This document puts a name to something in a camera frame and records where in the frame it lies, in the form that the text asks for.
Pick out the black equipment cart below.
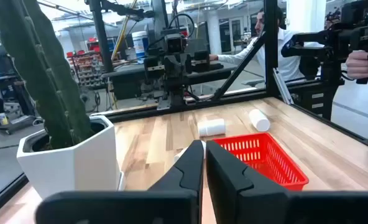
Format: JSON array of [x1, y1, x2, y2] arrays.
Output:
[[0, 45, 45, 135]]

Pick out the silver aluminium extrusion bar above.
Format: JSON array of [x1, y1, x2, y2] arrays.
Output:
[[272, 68, 294, 105]]

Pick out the person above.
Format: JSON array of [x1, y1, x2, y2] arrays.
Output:
[[208, 6, 324, 82]]

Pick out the white bucket blue label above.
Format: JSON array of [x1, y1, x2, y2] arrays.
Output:
[[131, 30, 149, 65]]

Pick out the black work table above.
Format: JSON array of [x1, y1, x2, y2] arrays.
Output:
[[101, 61, 238, 101]]

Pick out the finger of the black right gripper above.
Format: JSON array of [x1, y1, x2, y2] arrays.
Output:
[[178, 57, 193, 77], [164, 57, 179, 77]]

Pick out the black aluminium table frame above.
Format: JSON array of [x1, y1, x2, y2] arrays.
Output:
[[0, 0, 368, 220]]

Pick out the white hexagonal plant pot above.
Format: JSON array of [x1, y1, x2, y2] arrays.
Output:
[[16, 114, 126, 200]]

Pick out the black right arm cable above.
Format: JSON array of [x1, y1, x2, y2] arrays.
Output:
[[167, 12, 196, 39]]

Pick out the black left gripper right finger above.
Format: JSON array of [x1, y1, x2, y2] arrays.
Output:
[[205, 140, 368, 224]]

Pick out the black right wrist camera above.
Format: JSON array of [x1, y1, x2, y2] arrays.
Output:
[[164, 33, 187, 54]]

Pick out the green cactus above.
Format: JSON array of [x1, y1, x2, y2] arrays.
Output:
[[0, 0, 95, 151]]

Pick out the yellow cable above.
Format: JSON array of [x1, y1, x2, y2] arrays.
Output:
[[111, 0, 139, 62]]

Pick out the person's hand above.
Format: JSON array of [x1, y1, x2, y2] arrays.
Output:
[[345, 50, 368, 80]]

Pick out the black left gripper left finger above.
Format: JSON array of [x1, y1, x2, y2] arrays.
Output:
[[35, 139, 205, 224]]

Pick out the rack of red bins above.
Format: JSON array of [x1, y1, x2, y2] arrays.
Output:
[[66, 49, 106, 88]]

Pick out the red plastic basket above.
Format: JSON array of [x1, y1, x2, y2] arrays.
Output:
[[213, 132, 310, 192]]

